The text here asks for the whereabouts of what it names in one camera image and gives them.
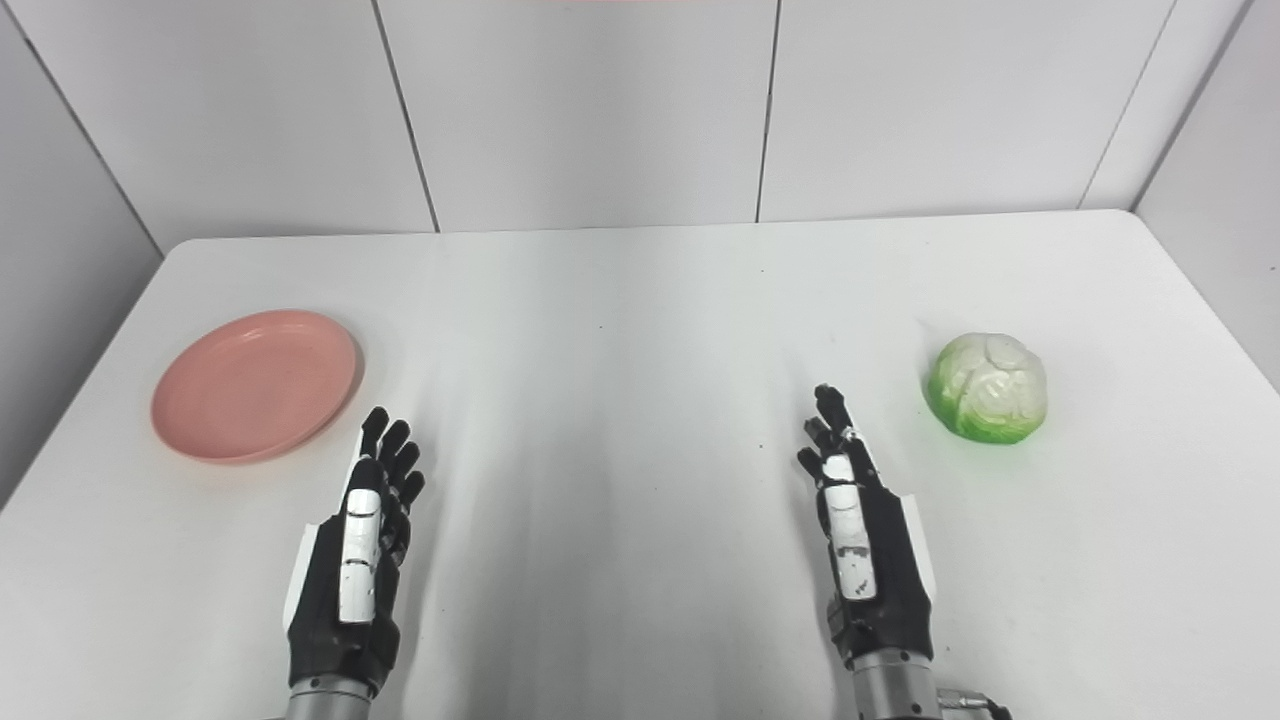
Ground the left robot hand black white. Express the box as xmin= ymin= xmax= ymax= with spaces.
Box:
xmin=283 ymin=406 xmax=427 ymax=699

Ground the green white cabbage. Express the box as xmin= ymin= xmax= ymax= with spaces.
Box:
xmin=925 ymin=332 xmax=1049 ymax=446

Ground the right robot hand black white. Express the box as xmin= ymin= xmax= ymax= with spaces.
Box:
xmin=797 ymin=384 xmax=938 ymax=669

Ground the pink round plate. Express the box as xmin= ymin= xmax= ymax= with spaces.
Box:
xmin=151 ymin=309 xmax=361 ymax=465

